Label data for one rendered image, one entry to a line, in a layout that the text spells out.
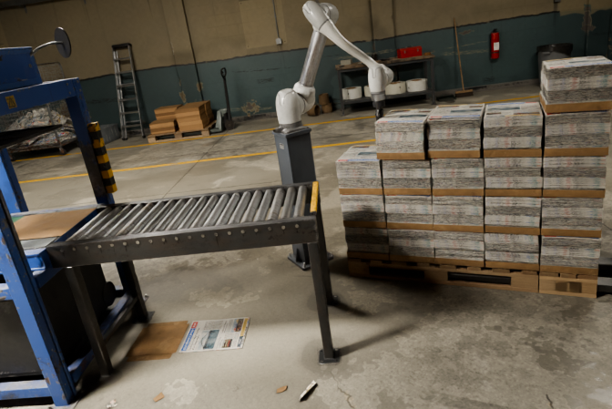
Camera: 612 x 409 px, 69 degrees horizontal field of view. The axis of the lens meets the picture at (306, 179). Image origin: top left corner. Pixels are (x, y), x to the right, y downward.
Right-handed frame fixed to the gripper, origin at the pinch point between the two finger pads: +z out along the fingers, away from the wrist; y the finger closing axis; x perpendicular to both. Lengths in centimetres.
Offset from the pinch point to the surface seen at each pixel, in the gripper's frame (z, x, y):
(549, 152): 9, -93, -18
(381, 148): 5.5, -4.0, -18.7
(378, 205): 42.3, 0.6, -18.9
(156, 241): 19, 83, -124
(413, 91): 70, 82, 588
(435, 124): -7.8, -36.0, -17.5
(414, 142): 1.8, -24.3, -19.9
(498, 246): 66, -69, -19
